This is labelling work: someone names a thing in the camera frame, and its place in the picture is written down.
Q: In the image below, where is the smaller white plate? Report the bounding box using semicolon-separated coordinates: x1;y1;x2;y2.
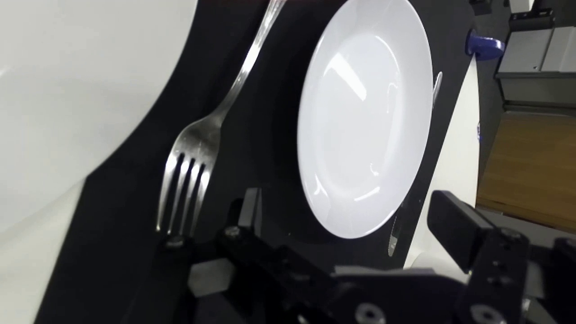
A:
296;0;436;241

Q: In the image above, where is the grey cabinet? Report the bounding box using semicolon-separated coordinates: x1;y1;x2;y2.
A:
494;0;576;111

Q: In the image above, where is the larger white plate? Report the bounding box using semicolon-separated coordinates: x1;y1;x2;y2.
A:
0;0;200;241

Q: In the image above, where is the black place mat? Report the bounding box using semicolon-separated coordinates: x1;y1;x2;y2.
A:
33;0;483;324

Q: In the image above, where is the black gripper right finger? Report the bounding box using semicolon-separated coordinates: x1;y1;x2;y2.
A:
427;189;576;324

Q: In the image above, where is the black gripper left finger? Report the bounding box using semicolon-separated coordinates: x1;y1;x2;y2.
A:
157;187;339;324

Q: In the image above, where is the silver fork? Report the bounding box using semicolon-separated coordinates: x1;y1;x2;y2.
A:
153;0;288;237

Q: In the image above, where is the round white table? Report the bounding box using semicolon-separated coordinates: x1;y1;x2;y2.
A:
0;59;483;324

